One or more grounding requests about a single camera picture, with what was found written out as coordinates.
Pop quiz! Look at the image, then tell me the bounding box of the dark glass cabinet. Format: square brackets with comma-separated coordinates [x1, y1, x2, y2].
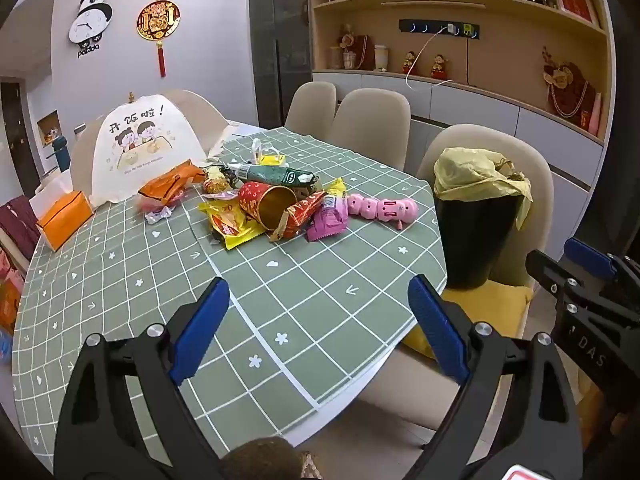
[247, 0, 314, 132]

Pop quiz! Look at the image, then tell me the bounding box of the dark red cloth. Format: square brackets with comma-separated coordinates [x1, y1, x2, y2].
[0, 197, 42, 248]

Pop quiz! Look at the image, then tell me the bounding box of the red picture frame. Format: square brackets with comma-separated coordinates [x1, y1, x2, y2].
[550, 0, 601, 29]

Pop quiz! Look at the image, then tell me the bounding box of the pink red box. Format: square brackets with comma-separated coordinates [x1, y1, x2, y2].
[582, 95, 604, 136]

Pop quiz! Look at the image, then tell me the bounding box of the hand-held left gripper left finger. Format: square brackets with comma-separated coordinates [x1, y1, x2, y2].
[52, 276, 231, 480]

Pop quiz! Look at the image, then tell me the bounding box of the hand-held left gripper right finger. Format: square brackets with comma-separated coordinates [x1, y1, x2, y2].
[407, 274, 586, 480]

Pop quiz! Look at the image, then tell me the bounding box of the white yellow toy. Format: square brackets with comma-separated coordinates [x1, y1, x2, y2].
[250, 137, 287, 166]

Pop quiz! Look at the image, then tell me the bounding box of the green checked tablecloth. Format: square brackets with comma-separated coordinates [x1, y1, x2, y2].
[10, 125, 448, 461]

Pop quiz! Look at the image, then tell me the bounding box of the yellow cushion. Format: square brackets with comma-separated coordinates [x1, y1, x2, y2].
[400, 280, 535, 363]

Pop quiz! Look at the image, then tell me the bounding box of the red snack packet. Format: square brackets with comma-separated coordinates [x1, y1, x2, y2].
[267, 191, 326, 244]

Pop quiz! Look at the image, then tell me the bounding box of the orange snack packet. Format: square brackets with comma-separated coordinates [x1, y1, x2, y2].
[138, 160, 207, 208]

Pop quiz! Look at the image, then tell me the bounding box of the heart shaped flower decoration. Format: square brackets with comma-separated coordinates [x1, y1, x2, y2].
[542, 47, 599, 121]

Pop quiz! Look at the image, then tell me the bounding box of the white charging cable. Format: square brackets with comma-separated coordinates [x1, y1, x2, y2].
[405, 29, 452, 92]

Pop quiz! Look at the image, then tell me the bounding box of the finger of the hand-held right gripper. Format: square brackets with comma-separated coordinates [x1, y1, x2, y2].
[525, 249, 640, 327]
[564, 237, 640, 287]

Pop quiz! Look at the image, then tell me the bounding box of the pink snack wrapper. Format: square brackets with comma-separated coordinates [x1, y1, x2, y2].
[306, 194, 349, 242]

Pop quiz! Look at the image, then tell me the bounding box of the yellow snack wrapper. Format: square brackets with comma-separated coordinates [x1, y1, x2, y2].
[199, 195, 266, 251]

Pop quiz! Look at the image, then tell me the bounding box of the red gold hanging ornament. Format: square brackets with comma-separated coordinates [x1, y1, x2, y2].
[136, 0, 181, 79]

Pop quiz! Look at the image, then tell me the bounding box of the black power strip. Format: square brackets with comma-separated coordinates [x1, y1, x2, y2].
[399, 19, 482, 41]

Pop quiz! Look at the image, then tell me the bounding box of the brown fleece garment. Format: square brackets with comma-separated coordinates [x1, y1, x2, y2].
[220, 436, 305, 480]

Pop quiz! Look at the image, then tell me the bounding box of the blue thermos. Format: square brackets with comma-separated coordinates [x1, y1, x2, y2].
[47, 135, 71, 174]

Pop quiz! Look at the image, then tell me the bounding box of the green white milk carton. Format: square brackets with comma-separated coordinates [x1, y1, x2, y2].
[229, 162, 321, 192]

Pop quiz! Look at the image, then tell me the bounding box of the beige dining chair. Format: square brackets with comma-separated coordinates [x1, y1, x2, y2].
[285, 81, 337, 142]
[327, 88, 412, 172]
[350, 124, 555, 443]

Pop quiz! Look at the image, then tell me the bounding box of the gold foil wrapper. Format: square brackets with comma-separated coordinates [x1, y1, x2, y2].
[202, 165, 242, 195]

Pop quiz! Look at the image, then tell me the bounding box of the red gold cylindrical can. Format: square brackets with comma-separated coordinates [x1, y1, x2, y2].
[239, 181, 297, 233]

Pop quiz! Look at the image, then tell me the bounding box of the wooden shelf cabinet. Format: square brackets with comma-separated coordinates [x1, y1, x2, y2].
[307, 0, 618, 243]

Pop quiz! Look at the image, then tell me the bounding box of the pink caterpillar toy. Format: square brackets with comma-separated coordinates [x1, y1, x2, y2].
[347, 193, 420, 231]

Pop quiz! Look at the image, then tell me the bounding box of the cartoon print mesh food cover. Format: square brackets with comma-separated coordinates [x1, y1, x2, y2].
[70, 90, 230, 207]

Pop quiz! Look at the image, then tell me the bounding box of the panda wall clock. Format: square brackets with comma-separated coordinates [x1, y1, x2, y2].
[67, 0, 112, 60]

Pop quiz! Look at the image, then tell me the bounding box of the black trash bin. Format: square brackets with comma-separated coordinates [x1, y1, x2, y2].
[432, 192, 522, 291]

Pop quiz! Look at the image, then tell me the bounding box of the red flower gift decoration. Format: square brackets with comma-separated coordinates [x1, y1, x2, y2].
[340, 23, 375, 71]

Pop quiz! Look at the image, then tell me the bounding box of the orange tissue box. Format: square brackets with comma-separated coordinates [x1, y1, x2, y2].
[30, 180, 95, 252]

